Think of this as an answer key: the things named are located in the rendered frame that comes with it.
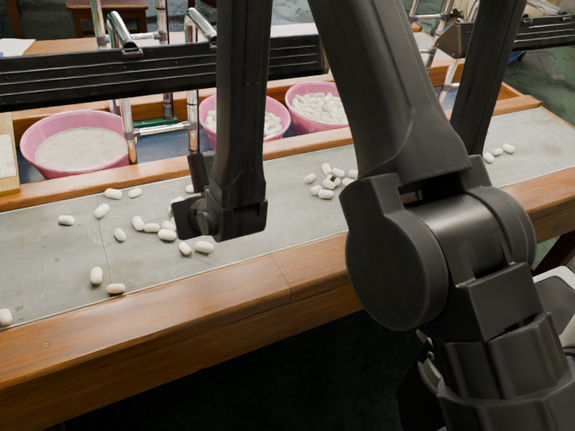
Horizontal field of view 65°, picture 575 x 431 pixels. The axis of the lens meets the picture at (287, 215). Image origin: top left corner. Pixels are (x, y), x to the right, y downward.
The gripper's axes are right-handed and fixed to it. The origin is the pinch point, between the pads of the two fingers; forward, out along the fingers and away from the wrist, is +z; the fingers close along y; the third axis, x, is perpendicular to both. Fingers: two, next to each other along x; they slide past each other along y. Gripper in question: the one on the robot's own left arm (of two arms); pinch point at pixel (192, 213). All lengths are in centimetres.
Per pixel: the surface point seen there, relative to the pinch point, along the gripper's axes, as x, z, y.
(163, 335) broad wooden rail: 18.6, -6.1, 10.9
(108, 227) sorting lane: -0.1, 18.3, 14.4
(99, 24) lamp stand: -47, 33, 5
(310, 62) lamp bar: -24.1, -3.7, -28.7
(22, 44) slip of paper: -59, 83, 24
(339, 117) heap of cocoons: -16, 37, -59
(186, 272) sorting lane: 11.4, 5.0, 2.8
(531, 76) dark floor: -33, 174, -335
